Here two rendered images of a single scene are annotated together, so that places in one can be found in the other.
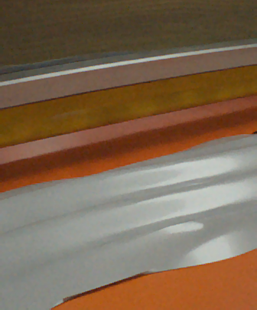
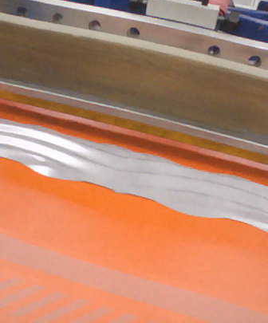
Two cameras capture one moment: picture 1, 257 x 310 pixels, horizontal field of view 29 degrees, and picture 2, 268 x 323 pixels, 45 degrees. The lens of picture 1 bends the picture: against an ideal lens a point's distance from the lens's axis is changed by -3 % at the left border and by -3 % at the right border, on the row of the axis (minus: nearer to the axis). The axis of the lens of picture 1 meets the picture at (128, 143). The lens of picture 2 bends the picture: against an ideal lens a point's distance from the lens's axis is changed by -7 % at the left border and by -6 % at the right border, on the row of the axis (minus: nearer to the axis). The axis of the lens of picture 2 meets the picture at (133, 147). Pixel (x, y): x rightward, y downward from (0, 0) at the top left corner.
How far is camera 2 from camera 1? 0.25 m
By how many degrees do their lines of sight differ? 32
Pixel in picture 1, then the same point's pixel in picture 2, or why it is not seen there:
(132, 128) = (104, 126)
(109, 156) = (78, 131)
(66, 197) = (37, 135)
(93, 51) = (84, 92)
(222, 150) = (104, 149)
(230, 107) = (156, 139)
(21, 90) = (49, 96)
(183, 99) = (128, 124)
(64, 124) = (75, 112)
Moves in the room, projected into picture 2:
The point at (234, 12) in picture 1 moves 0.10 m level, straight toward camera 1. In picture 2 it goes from (153, 98) to (64, 116)
